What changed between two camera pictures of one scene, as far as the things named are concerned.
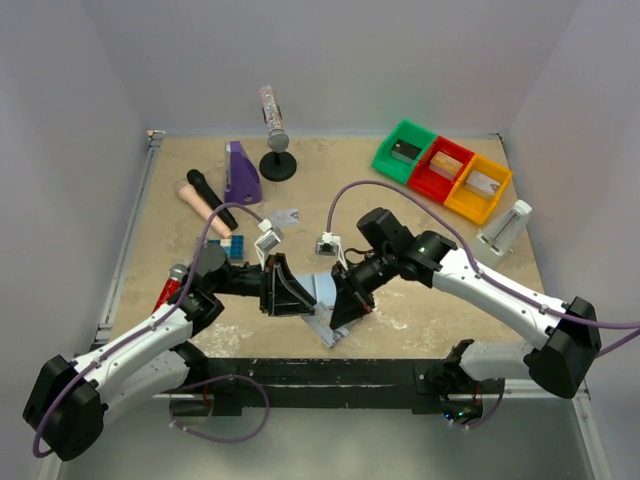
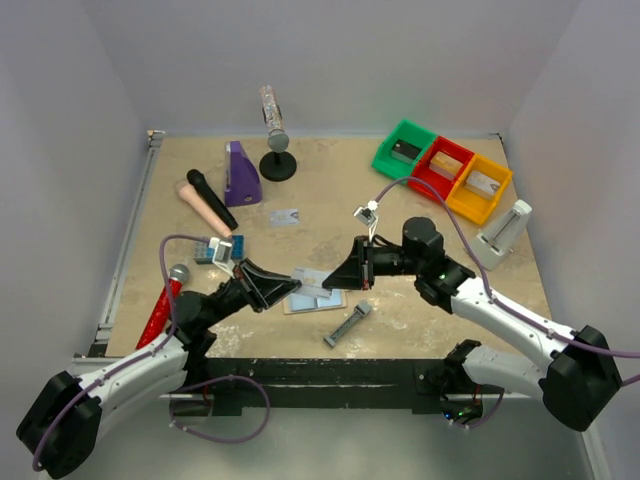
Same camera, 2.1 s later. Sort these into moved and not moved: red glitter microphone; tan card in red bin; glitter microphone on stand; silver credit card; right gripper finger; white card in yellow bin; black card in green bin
Moved: right gripper finger
Not moved: red glitter microphone; white card in yellow bin; black card in green bin; glitter microphone on stand; tan card in red bin; silver credit card
